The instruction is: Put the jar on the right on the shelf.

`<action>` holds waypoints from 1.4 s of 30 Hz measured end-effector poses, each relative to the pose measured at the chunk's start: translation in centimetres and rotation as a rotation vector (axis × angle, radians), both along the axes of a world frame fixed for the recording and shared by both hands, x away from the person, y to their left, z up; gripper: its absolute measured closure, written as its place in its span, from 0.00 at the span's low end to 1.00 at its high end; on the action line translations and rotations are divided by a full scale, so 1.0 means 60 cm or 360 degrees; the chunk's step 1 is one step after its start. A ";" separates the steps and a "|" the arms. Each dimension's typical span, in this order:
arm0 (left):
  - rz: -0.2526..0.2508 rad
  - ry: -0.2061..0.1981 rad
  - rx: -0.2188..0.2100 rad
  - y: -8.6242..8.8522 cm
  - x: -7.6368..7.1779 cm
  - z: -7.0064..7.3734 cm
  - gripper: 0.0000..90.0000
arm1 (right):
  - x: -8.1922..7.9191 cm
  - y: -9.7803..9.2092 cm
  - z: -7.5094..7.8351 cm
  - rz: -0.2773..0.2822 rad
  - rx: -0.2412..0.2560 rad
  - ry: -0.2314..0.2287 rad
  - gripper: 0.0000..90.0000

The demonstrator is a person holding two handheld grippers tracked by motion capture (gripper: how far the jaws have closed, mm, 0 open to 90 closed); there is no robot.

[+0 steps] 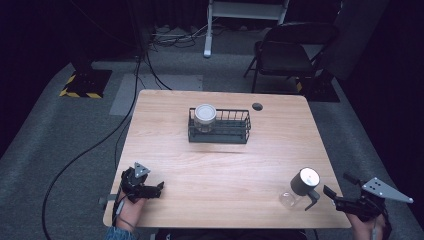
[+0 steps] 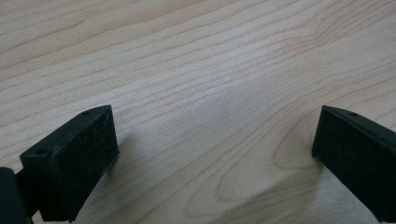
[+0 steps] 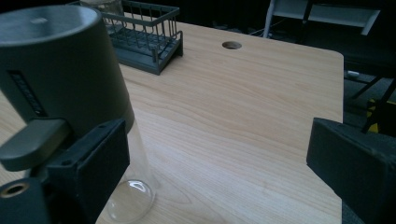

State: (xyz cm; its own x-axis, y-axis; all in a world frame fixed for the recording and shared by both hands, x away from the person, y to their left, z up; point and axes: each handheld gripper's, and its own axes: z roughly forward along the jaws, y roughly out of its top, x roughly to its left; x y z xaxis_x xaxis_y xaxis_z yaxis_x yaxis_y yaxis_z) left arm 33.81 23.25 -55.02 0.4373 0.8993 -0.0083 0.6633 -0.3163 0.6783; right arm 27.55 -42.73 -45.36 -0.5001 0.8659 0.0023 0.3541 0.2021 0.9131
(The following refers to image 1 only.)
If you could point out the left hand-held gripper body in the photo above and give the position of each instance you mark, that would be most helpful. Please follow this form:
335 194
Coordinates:
131 186

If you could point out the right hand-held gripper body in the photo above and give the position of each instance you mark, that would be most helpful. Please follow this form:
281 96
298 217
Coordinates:
366 208

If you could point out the glass jar with silver lid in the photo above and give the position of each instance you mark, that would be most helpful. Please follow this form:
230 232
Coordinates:
205 115

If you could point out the person's right hand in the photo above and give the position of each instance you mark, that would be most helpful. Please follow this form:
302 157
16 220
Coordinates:
368 230

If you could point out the person's left hand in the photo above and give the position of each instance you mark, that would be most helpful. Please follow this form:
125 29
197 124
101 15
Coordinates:
130 215

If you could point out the grey clamp on table edge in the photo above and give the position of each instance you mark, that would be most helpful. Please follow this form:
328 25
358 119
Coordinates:
105 200

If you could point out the tilted glass jar grey cap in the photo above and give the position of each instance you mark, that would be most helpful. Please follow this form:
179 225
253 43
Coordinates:
303 183

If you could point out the person's dark clothing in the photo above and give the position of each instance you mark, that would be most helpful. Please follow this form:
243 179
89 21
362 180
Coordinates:
233 235

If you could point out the black stand base striped edge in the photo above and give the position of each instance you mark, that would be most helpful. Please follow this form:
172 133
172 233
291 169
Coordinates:
88 83
320 90

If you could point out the black table grommet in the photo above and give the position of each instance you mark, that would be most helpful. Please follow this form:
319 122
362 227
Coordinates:
257 107

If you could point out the black folding chair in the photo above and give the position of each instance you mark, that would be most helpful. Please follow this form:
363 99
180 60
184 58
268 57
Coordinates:
283 58

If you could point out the grey panel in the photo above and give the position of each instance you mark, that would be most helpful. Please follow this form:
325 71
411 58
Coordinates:
358 36

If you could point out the white metal stand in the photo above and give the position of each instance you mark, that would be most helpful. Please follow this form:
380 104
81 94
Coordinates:
245 10

